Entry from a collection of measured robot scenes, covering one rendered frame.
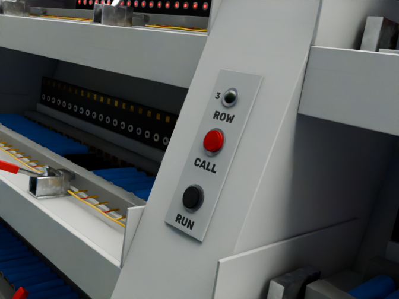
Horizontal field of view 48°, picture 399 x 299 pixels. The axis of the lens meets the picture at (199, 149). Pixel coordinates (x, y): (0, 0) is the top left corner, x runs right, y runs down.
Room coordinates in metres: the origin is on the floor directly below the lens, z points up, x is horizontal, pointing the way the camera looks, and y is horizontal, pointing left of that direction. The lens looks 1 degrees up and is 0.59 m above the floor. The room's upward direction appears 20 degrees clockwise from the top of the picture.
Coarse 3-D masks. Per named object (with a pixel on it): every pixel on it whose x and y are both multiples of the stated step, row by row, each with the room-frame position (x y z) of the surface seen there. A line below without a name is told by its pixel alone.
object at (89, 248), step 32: (0, 96) 0.84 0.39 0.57; (96, 128) 0.72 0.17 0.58; (160, 160) 0.61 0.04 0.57; (0, 192) 0.52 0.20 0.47; (32, 224) 0.46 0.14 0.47; (64, 224) 0.42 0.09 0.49; (96, 224) 0.43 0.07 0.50; (128, 224) 0.34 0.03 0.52; (64, 256) 0.42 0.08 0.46; (96, 256) 0.38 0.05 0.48; (96, 288) 0.38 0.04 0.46
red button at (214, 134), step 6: (210, 132) 0.32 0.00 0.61; (216, 132) 0.31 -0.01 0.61; (204, 138) 0.32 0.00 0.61; (210, 138) 0.32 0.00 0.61; (216, 138) 0.31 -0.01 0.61; (222, 138) 0.31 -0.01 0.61; (204, 144) 0.32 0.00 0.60; (210, 144) 0.31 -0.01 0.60; (216, 144) 0.31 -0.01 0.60; (210, 150) 0.31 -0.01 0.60; (216, 150) 0.31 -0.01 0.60
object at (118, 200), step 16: (0, 128) 0.67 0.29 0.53; (16, 144) 0.62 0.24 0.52; (32, 144) 0.60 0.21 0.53; (32, 160) 0.57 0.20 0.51; (48, 160) 0.55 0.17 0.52; (64, 160) 0.55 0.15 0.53; (80, 176) 0.50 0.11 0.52; (96, 176) 0.50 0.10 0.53; (96, 192) 0.48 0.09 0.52; (112, 192) 0.46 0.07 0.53; (128, 192) 0.46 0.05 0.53; (96, 208) 0.45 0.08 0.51; (112, 208) 0.46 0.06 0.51
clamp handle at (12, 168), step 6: (0, 162) 0.44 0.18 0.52; (6, 162) 0.45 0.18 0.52; (0, 168) 0.44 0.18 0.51; (6, 168) 0.45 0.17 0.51; (12, 168) 0.45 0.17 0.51; (18, 168) 0.45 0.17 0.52; (48, 168) 0.48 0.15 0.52; (30, 174) 0.47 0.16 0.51; (36, 174) 0.47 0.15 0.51; (42, 174) 0.49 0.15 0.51; (48, 174) 0.48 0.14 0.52
